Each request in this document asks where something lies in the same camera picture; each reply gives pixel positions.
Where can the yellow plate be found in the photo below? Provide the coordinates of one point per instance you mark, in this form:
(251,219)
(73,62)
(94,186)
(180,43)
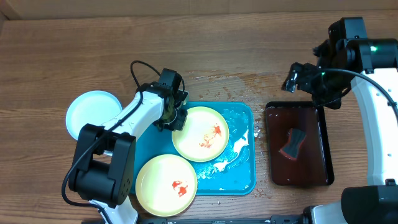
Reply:
(166,185)
(204,136)

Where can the blue plastic tray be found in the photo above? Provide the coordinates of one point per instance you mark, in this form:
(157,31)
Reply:
(233,172)

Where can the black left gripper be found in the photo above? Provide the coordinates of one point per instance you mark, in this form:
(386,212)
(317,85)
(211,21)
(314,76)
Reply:
(178,124)

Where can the light blue plate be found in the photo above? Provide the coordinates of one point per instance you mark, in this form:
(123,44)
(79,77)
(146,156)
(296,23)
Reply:
(93,107)

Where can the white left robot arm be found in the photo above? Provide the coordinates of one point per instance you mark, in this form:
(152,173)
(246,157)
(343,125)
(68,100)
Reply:
(103,165)

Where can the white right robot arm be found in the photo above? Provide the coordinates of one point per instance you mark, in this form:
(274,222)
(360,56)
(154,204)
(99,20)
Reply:
(349,61)

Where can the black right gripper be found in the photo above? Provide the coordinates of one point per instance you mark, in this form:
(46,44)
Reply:
(306,71)

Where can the black water tray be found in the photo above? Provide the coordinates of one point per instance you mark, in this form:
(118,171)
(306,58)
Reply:
(313,166)

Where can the red black sponge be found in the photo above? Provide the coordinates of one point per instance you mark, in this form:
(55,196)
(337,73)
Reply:
(291,148)

